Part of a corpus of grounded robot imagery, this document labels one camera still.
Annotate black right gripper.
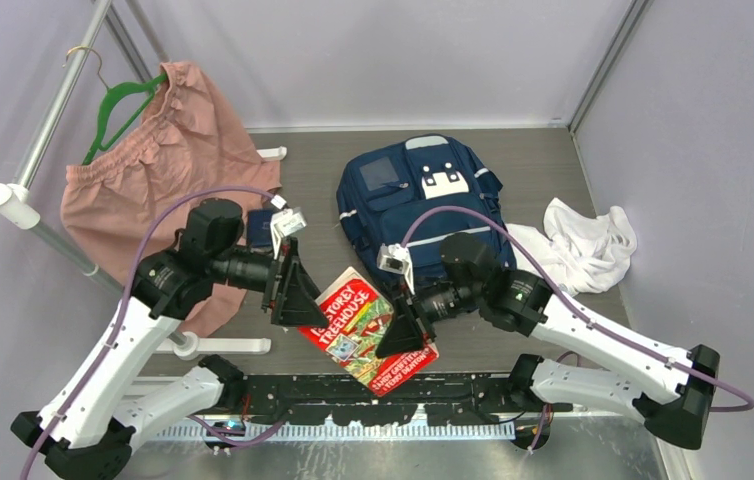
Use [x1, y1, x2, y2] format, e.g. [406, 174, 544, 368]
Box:
[376, 274, 483, 357]

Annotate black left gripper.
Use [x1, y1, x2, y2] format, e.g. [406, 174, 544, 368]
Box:
[209, 235, 330, 326]

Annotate red cover book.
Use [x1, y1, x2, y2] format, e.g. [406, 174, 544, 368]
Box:
[299, 267, 439, 397]

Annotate small navy blue booklet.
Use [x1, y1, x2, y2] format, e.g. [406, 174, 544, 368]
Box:
[245, 209, 274, 250]

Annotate navy blue student backpack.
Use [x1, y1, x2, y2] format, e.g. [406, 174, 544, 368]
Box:
[336, 134, 516, 290]

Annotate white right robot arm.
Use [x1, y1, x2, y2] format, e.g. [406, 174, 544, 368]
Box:
[376, 233, 720, 450]

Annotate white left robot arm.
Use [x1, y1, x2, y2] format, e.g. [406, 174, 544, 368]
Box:
[11, 198, 327, 479]

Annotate white cloth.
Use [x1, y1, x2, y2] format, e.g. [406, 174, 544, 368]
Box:
[506, 198, 637, 297]

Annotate pink cloth garment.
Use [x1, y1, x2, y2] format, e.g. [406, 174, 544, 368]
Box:
[58, 59, 284, 337]

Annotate green clothes hanger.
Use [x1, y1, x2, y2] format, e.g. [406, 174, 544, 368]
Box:
[62, 43, 170, 165]

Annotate metal clothes rack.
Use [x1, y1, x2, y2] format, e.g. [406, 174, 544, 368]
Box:
[0, 0, 288, 360]

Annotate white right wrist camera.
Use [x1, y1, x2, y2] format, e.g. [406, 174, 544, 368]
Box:
[376, 244, 416, 295]

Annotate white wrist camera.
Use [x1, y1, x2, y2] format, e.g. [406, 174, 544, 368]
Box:
[376, 244, 416, 295]
[269, 195, 307, 259]

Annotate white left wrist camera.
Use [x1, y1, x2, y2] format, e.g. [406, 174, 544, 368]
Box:
[269, 195, 307, 259]

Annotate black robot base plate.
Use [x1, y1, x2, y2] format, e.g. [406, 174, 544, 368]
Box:
[212, 373, 542, 427]

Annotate white slotted cable duct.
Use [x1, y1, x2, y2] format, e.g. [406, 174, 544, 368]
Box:
[153, 419, 516, 442]

